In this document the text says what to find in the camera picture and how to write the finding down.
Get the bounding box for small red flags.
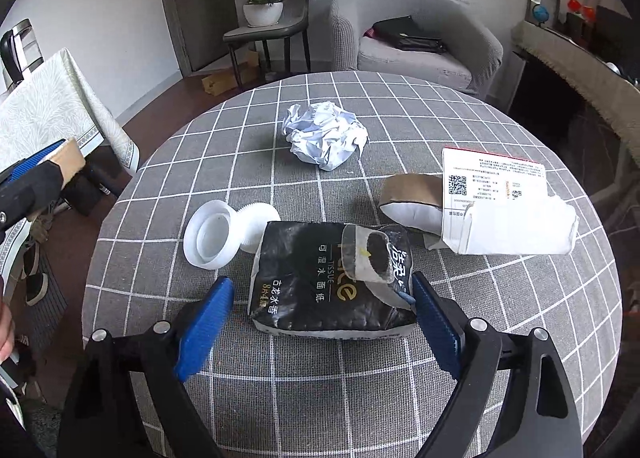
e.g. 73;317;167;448
567;0;596;22

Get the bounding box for striped floor mat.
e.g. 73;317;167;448
22;249;67;357

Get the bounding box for electric kettle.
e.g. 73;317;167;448
1;19;43;92

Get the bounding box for framed picture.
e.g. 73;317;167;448
525;0;560;28

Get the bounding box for white paper ball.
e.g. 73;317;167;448
282;101;369;172

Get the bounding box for black handbag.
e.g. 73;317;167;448
366;16;448;54

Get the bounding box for small blue globe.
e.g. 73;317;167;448
530;4;550;26

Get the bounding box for grey armchair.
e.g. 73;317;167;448
329;0;503;99

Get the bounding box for grey dining chair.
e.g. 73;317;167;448
222;0;310;89

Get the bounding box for white box red edge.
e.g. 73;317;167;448
442;148;579;255

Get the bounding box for cardboard box on floor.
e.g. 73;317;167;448
202;50;260;96

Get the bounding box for grey checked tablecloth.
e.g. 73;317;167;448
82;71;622;457

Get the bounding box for person's left hand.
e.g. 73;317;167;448
0;303;15;363

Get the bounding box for beige fringed desk cloth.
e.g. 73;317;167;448
511;21;640;164

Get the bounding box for brown tape roll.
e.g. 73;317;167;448
380;173;442;236

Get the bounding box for black monitor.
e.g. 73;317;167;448
590;6;639;78

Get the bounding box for patterned white tablecloth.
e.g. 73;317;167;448
1;48;140;281

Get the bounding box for white plastic jar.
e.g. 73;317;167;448
183;200;242;270

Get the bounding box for black tissue pack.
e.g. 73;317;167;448
247;221;416;340

